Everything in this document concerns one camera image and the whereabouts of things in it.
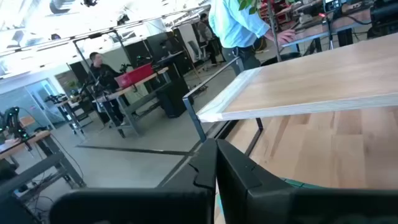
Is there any wooden shelf with black frame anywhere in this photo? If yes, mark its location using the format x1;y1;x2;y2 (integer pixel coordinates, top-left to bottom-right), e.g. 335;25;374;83
182;32;398;156

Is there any wood top metal workbench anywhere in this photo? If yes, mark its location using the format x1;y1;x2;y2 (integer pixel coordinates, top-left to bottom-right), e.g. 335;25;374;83
281;7;374;52
93;67;170;138
0;130;86;200

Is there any red plastic box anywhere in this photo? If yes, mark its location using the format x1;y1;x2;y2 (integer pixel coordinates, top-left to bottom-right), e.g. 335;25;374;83
114;63;155;89

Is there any person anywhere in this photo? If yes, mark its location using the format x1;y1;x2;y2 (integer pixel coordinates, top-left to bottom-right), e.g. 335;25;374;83
88;52;131;127
208;0;297;77
196;12;220;67

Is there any black metal table frame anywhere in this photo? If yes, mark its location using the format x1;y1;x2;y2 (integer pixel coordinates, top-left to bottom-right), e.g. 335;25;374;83
157;119;237;187

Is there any black cabinet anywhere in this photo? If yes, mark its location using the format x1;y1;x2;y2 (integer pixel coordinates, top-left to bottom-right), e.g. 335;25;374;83
155;77;195;119

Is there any teal rubber slide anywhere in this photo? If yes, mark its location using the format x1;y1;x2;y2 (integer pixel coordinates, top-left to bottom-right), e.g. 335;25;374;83
279;177;324;189

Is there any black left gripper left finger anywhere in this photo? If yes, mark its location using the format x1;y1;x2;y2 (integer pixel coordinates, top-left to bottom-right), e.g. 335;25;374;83
49;138;217;224

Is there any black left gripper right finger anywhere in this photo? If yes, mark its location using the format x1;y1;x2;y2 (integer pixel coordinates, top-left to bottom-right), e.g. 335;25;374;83
216;139;398;224

